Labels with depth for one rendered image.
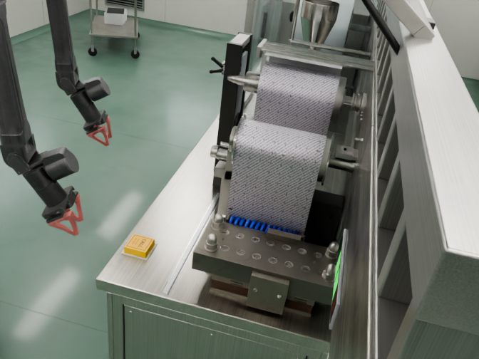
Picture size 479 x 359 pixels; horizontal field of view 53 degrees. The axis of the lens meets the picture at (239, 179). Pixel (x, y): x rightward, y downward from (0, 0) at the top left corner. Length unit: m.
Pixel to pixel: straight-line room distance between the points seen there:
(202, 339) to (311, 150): 0.61
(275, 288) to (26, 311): 1.60
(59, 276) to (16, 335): 0.41
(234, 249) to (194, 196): 0.47
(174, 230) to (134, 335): 0.34
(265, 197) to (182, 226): 0.34
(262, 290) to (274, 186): 0.29
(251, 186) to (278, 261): 0.23
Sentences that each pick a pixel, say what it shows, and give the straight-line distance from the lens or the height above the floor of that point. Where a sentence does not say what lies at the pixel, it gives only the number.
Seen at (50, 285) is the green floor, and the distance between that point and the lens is 2.71.
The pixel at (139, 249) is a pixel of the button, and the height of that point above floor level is 0.92.
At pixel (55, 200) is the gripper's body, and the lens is 1.29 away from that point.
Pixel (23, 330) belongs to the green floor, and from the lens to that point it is 2.54.
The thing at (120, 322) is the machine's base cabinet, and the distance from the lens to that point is 1.49.
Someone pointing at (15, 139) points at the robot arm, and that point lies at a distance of 1.21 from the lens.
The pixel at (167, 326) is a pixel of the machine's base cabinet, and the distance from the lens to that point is 1.43.
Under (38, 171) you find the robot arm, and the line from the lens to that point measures 1.26.
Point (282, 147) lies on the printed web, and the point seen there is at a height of 1.28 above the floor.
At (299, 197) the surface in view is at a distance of 1.35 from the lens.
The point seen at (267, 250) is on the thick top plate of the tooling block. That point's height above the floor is 1.03.
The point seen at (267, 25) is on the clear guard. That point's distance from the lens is 2.26.
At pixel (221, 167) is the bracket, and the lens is 1.44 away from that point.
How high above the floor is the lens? 1.86
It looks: 31 degrees down
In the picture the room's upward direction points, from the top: 8 degrees clockwise
